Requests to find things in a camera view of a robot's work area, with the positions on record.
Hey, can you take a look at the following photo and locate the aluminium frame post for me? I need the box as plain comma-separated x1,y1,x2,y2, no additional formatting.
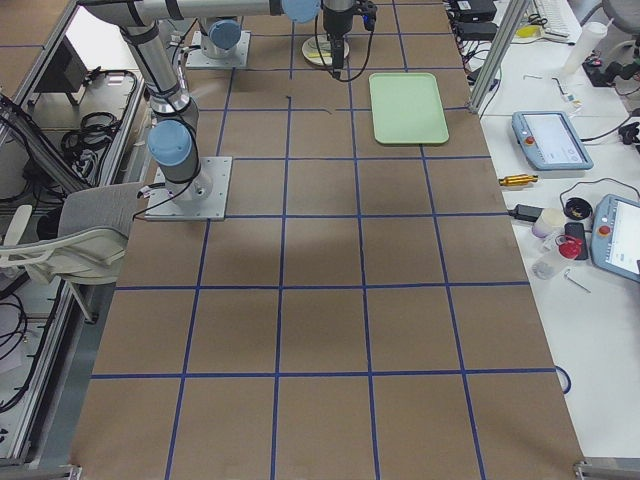
468,0,530,113

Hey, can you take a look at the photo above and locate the black power adapter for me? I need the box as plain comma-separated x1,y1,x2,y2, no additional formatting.
508,204,543,223

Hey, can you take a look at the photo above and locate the teach pendant tablet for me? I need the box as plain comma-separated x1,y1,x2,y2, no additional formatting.
590,194,639,282
511,111,593,171

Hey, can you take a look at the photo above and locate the near teach pendant tablet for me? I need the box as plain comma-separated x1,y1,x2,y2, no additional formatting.
590,194,639,282

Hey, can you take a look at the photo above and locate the white round plate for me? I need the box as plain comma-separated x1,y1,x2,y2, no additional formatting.
302,35,332,67

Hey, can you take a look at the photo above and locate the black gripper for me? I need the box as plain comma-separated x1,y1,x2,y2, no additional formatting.
322,0,376,70

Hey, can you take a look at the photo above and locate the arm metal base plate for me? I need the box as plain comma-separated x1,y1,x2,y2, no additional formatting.
185,30,251,70
143,156,232,221

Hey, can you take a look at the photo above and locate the gold metal cylinder tool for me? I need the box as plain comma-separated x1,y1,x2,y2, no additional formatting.
498,174,539,188

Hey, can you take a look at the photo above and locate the white plastic cup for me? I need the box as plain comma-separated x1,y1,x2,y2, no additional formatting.
532,208,566,238

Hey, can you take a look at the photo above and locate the grey white office chair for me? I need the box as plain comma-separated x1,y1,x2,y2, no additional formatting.
1,182,142,285

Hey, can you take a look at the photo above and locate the far teach pendant tablet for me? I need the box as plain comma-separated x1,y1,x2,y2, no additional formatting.
511,111,593,171

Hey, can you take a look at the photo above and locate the mint green serving tray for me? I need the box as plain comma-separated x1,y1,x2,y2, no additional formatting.
369,73,449,145

